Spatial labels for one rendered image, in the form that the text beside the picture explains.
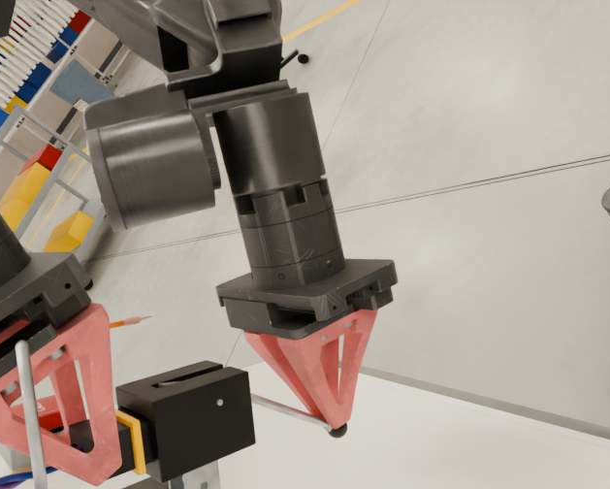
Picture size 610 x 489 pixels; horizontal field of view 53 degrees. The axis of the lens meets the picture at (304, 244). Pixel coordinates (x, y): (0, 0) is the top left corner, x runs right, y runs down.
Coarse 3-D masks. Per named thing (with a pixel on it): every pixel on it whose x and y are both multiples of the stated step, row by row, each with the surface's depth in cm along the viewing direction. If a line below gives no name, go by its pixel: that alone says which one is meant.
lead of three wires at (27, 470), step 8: (80, 448) 29; (16, 472) 26; (24, 472) 27; (32, 472) 27; (48, 472) 27; (0, 480) 24; (8, 480) 25; (16, 480) 26; (24, 480) 27; (0, 488) 23; (8, 488) 25
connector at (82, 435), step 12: (120, 408) 32; (84, 420) 30; (144, 420) 29; (72, 432) 30; (84, 432) 29; (120, 432) 28; (144, 432) 29; (72, 444) 29; (84, 444) 28; (120, 444) 28; (132, 444) 29; (144, 444) 29; (132, 456) 29; (144, 456) 29; (120, 468) 28; (132, 468) 29
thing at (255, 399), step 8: (160, 384) 31; (168, 384) 31; (256, 400) 35; (264, 400) 35; (272, 408) 36; (280, 408) 36; (288, 408) 37; (296, 408) 37; (296, 416) 37; (304, 416) 37; (312, 416) 38; (320, 424) 38; (328, 424) 39
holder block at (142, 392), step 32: (128, 384) 32; (192, 384) 31; (224, 384) 31; (160, 416) 29; (192, 416) 30; (224, 416) 31; (160, 448) 29; (192, 448) 30; (224, 448) 31; (160, 480) 29
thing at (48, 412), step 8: (40, 400) 50; (48, 400) 49; (56, 400) 49; (16, 408) 48; (40, 408) 47; (48, 408) 47; (56, 408) 47; (24, 416) 46; (40, 416) 46; (48, 416) 46; (56, 416) 46; (40, 424) 46; (48, 424) 46; (56, 424) 46; (56, 432) 47
